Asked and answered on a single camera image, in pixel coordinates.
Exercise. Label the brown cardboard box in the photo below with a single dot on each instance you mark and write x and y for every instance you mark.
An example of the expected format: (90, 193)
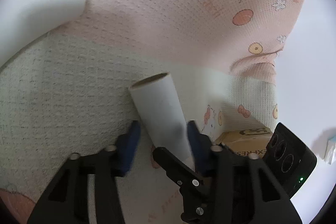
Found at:
(236, 140)

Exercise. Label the single white cardboard tube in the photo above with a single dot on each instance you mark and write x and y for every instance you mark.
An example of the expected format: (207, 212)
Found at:
(160, 108)

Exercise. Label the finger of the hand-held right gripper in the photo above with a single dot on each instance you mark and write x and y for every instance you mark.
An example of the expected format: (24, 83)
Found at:
(183, 176)

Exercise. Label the white blue tissue pack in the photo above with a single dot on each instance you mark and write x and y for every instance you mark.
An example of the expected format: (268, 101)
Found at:
(331, 150)

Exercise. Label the pink cat print blanket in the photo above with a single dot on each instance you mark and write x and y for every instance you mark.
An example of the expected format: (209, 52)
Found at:
(157, 16)

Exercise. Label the pile of white paper tubes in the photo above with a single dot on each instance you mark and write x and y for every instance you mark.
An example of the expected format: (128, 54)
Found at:
(39, 8)

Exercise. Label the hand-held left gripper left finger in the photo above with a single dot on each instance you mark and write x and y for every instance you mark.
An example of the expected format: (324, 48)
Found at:
(131, 145)

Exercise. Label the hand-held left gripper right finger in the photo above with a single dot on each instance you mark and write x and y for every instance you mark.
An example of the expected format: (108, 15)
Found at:
(200, 153)

